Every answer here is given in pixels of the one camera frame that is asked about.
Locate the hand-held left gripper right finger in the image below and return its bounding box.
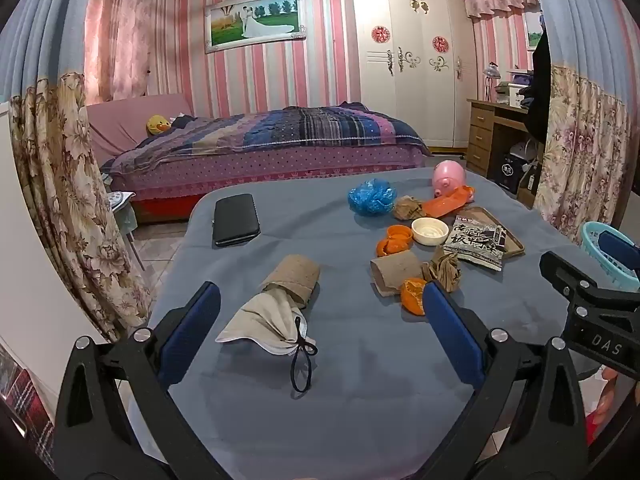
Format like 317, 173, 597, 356
422, 280, 588, 480

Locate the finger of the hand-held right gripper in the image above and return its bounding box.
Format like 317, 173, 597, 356
539, 251, 640, 318
597, 230, 640, 281

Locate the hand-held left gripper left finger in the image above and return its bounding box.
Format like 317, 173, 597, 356
52, 281, 236, 480

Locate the turquoise plastic basket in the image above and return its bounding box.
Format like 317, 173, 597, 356
581, 221, 640, 291

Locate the orange peel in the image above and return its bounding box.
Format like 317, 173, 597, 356
400, 278, 429, 317
376, 225, 414, 257

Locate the brown paper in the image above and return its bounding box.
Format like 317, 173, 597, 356
392, 196, 427, 222
422, 247, 462, 293

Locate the beige face mask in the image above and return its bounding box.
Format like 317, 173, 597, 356
216, 291, 318, 393

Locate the cardboard tube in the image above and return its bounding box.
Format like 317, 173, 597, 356
261, 254, 322, 311
370, 249, 426, 298

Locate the black and white snack packet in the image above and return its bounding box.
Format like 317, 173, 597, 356
442, 216, 508, 272

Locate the white bowl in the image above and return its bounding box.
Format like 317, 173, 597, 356
411, 217, 450, 247

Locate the orange plastic wrapper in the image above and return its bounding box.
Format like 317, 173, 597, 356
422, 185, 476, 219

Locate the blue plastic bag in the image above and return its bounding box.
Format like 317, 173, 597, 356
348, 179, 398, 217

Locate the person's right hand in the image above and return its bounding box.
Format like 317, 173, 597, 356
589, 366, 640, 443

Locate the grey blue tablecloth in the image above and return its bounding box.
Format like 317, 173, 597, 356
127, 167, 621, 480

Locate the black box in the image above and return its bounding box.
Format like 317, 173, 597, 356
499, 152, 527, 194

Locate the black wallet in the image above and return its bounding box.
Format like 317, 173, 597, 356
213, 193, 262, 248

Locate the blue and floral curtain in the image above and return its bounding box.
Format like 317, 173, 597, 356
0, 0, 152, 343
527, 0, 640, 247

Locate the small stool with cloth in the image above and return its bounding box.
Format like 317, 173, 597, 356
106, 190, 147, 272

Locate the pink pig mug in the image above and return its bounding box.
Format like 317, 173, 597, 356
432, 160, 468, 197

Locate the bed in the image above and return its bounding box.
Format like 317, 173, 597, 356
87, 94, 432, 225

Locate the wooden desk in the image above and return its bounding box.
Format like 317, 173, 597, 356
467, 99, 545, 177

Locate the dark hanging clothing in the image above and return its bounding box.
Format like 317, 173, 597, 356
524, 34, 552, 145

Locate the plaid cloth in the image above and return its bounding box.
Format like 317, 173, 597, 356
0, 344, 57, 458

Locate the white printer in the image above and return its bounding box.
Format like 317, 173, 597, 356
494, 70, 535, 109

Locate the desk lamp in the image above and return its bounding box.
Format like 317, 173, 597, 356
481, 61, 502, 103

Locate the striped patchwork quilt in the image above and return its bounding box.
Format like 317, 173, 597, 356
107, 104, 427, 177

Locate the white wardrobe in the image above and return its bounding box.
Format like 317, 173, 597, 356
350, 0, 479, 149

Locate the pink floral curtain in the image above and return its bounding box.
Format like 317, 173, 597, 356
84, 0, 177, 107

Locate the framed wedding picture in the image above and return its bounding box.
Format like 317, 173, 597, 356
204, 0, 306, 54

